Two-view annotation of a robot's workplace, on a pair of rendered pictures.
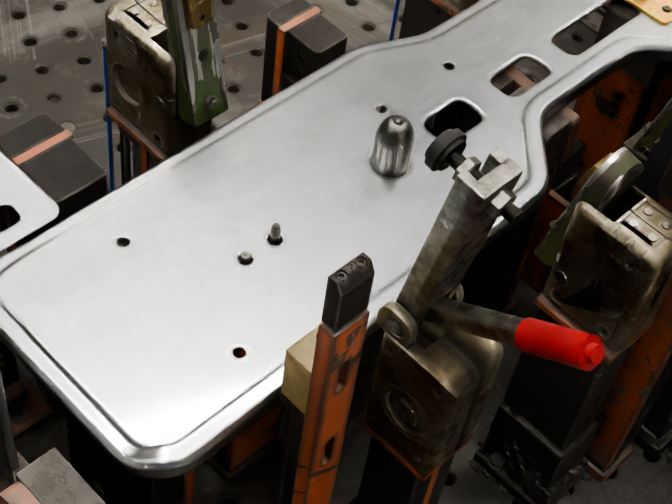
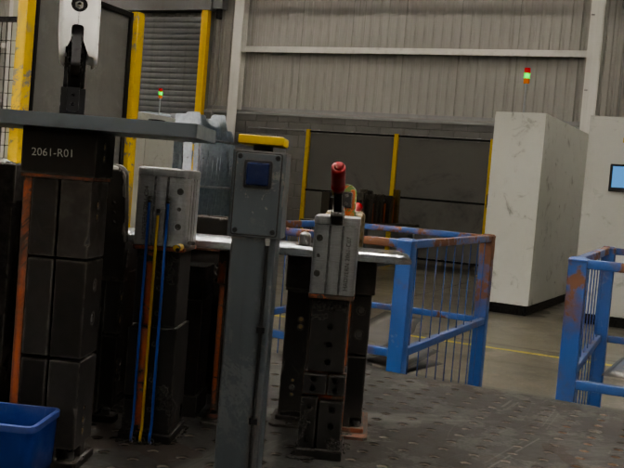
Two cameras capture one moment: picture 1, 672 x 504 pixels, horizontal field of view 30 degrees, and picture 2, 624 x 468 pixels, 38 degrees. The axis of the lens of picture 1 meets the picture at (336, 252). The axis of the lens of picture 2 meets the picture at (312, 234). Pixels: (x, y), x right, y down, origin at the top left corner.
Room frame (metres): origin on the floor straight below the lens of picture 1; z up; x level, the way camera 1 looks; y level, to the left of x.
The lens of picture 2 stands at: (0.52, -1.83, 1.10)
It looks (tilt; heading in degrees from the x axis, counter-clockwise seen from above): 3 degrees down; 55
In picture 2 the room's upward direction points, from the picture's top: 5 degrees clockwise
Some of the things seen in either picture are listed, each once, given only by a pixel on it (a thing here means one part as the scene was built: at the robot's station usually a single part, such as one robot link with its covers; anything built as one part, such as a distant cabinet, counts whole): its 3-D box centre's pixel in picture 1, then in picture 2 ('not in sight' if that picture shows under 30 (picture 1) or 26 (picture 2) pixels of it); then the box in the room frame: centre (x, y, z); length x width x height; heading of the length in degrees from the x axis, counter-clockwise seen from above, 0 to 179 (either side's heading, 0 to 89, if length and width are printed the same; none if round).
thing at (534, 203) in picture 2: not in sight; (539, 194); (8.26, 4.95, 1.22); 2.40 x 0.54 x 2.45; 28
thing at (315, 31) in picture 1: (292, 138); not in sight; (0.86, 0.06, 0.84); 0.11 x 0.08 x 0.29; 51
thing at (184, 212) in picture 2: not in sight; (160, 302); (1.12, -0.58, 0.90); 0.13 x 0.10 x 0.41; 51
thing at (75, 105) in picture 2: not in sight; (72, 92); (0.93, -0.66, 1.20); 0.03 x 0.03 x 0.07; 71
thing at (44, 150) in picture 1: (59, 268); not in sight; (0.66, 0.24, 0.84); 0.11 x 0.10 x 0.28; 51
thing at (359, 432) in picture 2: not in sight; (356, 341); (1.46, -0.64, 0.84); 0.18 x 0.06 x 0.29; 51
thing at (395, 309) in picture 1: (397, 322); not in sight; (0.50, -0.05, 1.06); 0.03 x 0.01 x 0.03; 51
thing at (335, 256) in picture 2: not in sight; (329, 334); (1.32, -0.74, 0.88); 0.11 x 0.10 x 0.36; 51
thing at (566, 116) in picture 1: (483, 195); not in sight; (0.83, -0.13, 0.84); 0.12 x 0.05 x 0.29; 51
